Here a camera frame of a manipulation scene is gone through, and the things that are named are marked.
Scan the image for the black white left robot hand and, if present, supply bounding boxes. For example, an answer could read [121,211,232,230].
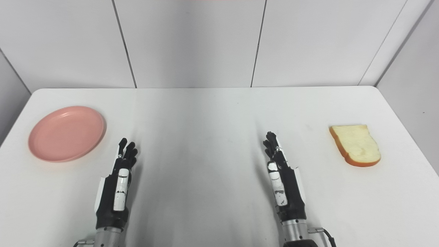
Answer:
[94,138,139,231]

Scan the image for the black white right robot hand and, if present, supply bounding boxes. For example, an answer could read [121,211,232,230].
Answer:
[263,131,307,223]

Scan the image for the pink round plate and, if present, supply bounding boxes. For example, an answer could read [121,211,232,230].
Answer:
[28,106,107,163]

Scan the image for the slice of bread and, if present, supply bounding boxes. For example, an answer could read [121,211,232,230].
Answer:
[329,124,381,168]

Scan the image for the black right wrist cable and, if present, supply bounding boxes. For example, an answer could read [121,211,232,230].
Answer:
[307,227,337,247]

